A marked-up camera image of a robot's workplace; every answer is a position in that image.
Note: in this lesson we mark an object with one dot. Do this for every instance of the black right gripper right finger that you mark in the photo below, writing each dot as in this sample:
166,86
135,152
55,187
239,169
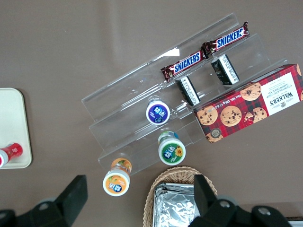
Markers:
203,196

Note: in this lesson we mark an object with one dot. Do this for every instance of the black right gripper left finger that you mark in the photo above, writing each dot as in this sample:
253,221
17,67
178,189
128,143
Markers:
73,198

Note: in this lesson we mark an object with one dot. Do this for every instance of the light wicker basket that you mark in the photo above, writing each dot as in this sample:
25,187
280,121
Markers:
170,173

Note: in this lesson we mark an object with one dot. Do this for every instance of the beige plastic tray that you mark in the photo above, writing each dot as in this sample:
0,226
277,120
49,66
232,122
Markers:
11,118

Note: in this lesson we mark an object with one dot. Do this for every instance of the orange lid gum jar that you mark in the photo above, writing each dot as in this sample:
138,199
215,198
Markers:
116,184

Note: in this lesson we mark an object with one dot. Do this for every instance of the green lid gum jar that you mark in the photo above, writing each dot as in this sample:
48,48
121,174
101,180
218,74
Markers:
171,151

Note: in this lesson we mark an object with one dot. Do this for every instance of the red gum jar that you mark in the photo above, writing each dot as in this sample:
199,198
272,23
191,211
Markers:
13,151

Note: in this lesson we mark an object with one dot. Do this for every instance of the red Walkers cookie box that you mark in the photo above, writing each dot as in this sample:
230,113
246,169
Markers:
236,124

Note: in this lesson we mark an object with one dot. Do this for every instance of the purple lid gum jar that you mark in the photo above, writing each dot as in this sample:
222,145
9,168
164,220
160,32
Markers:
157,113

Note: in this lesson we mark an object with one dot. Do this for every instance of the small black white box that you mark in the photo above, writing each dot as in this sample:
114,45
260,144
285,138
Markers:
225,69
188,93

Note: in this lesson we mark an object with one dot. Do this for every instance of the clear acrylic stepped stand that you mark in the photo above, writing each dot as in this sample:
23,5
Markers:
132,94

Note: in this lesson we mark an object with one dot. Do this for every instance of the brown Snickers bar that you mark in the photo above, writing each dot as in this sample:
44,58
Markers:
187,63
228,37

